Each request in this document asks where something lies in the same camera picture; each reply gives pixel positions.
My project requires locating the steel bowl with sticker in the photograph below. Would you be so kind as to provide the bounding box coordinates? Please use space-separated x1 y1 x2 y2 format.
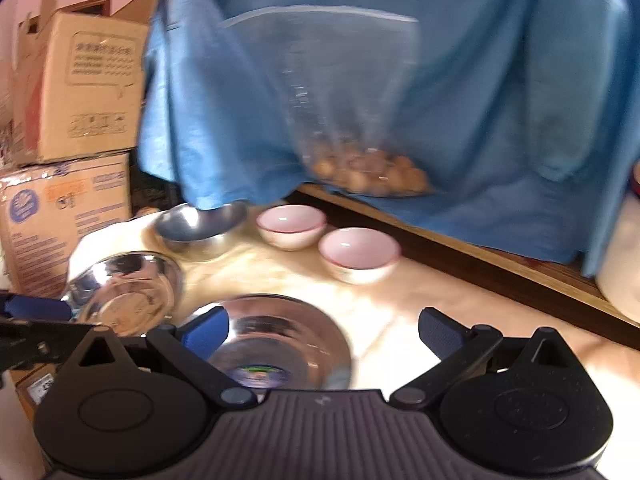
182 294 355 392

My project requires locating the small labelled cardboard box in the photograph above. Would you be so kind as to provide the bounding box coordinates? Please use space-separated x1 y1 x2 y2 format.
15 362 58 407

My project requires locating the wooden board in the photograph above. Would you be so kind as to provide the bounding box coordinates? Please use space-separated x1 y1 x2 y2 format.
295 182 640 351

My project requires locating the blue printed cardboard box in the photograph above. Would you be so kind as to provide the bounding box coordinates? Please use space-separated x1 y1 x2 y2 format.
0 152 133 301

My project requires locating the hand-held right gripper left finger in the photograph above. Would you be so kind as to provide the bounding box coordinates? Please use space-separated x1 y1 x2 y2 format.
62 305 258 408

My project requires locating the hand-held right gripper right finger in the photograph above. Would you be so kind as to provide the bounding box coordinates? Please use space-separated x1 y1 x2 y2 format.
389 307 581 408

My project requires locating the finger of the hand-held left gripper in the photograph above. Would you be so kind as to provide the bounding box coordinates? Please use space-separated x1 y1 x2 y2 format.
0 319 103 372
0 294 73 322

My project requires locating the blue cloth garment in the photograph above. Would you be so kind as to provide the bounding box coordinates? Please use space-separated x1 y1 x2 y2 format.
137 0 636 278

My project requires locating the white red-rimmed bowl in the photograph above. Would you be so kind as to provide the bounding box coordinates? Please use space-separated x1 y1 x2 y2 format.
256 204 328 252
318 227 402 286

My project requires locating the clear plastic bag of nuts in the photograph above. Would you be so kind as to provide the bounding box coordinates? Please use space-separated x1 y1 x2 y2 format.
220 5 436 198

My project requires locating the open brown cardboard box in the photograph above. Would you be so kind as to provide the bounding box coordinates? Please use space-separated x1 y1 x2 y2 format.
12 0 161 166

